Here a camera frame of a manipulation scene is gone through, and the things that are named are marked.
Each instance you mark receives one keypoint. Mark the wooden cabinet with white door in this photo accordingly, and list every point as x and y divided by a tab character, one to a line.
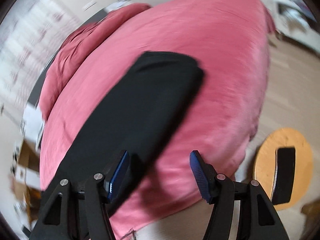
27	155

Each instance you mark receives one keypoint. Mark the white nightstand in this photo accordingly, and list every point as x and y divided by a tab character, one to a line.
32	120

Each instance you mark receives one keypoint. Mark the pink duvet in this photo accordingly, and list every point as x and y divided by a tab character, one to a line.
75	55

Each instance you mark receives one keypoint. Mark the white furniture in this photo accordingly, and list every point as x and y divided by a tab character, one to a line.
292	12

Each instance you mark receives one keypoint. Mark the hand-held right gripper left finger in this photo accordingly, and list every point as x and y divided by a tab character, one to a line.
117	177

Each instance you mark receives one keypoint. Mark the white printed curtain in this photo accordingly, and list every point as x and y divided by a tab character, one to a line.
30	42

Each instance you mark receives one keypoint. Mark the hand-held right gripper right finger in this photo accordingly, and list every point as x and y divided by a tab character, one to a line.
201	177

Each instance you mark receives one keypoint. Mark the bed with pink sheet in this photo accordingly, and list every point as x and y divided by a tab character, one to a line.
212	80

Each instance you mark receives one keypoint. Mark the black object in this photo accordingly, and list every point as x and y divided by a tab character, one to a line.
283	175

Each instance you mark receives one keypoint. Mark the black embroidered pants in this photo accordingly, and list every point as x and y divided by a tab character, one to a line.
137	105

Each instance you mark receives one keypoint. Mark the round wooden stool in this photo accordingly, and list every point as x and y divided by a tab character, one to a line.
265	167

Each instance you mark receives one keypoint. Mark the grey and white headboard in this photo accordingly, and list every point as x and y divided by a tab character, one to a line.
96	15

